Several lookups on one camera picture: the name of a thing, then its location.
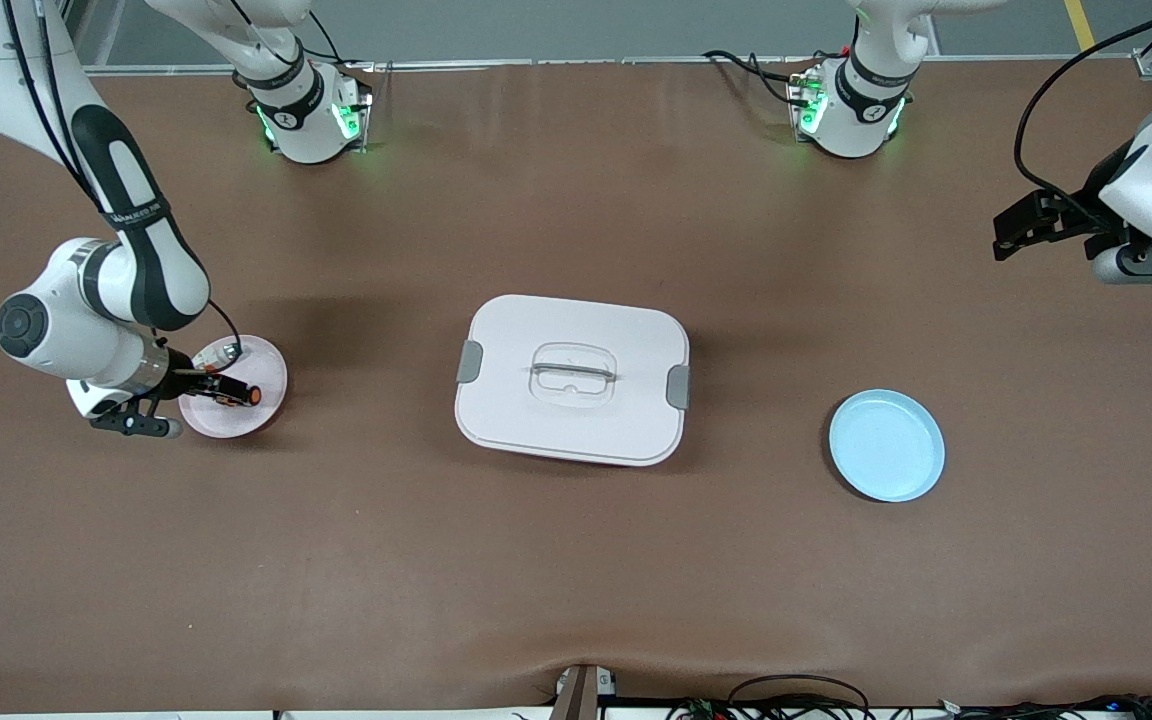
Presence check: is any white lidded storage box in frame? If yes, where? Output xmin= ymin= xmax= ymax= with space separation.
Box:
xmin=454 ymin=293 xmax=692 ymax=468

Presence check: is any pink round plate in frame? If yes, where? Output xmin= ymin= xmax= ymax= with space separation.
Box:
xmin=176 ymin=334 xmax=289 ymax=439

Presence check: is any light blue round plate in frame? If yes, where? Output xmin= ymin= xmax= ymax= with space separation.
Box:
xmin=828 ymin=388 xmax=947 ymax=504

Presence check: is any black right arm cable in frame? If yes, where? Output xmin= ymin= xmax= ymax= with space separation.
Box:
xmin=0 ymin=0 xmax=243 ymax=376

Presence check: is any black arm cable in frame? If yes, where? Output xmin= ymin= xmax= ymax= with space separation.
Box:
xmin=0 ymin=0 xmax=243 ymax=376
xmin=1013 ymin=5 xmax=1152 ymax=216

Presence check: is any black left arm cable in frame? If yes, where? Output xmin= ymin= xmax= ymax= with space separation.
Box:
xmin=1013 ymin=5 xmax=1152 ymax=216

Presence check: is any black base power cable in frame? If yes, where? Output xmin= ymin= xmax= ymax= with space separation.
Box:
xmin=702 ymin=48 xmax=823 ymax=109

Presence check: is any tangled cable bundle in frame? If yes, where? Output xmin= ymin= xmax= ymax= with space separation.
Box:
xmin=936 ymin=692 xmax=1152 ymax=720

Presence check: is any aluminium table edge rail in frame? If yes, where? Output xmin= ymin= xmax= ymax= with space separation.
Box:
xmin=86 ymin=56 xmax=1137 ymax=77

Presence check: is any black looped cable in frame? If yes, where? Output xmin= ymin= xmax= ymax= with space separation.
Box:
xmin=726 ymin=674 xmax=873 ymax=720

